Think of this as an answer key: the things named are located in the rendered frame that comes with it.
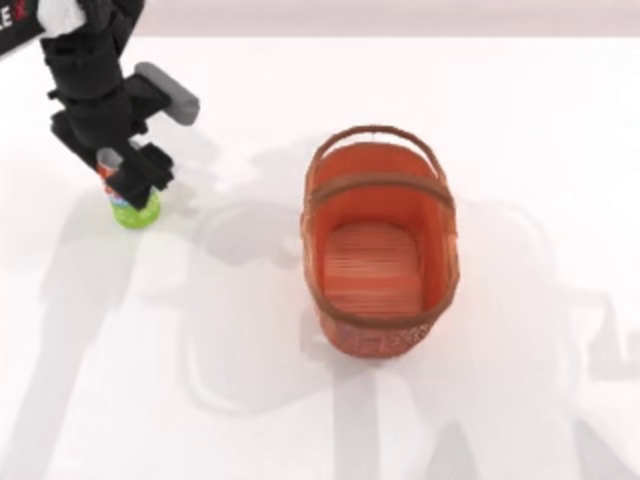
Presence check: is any green bottle with grey cap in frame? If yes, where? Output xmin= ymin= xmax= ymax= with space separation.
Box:
xmin=96 ymin=148 xmax=164 ymax=231

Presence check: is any orange woven basket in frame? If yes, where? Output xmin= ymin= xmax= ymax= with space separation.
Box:
xmin=301 ymin=125 xmax=460 ymax=360

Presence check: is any black base with white lettering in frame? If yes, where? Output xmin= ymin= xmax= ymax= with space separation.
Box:
xmin=0 ymin=0 xmax=47 ymax=57

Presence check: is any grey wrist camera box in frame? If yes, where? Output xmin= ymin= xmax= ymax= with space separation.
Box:
xmin=124 ymin=61 xmax=202 ymax=135

